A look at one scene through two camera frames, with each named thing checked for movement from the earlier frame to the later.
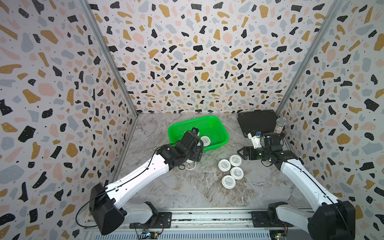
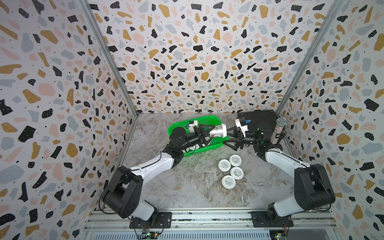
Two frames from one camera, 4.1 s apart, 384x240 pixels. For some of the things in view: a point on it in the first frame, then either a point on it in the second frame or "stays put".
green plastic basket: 207,126 stays put
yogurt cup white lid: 228,182 stays put
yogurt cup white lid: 235,160 stays put
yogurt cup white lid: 237,173 stays put
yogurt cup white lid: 190,164 to 219,130
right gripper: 246,149 to 238,143
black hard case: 263,121 stays put
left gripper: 198,153 to 203,135
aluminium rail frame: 208,224 stays put
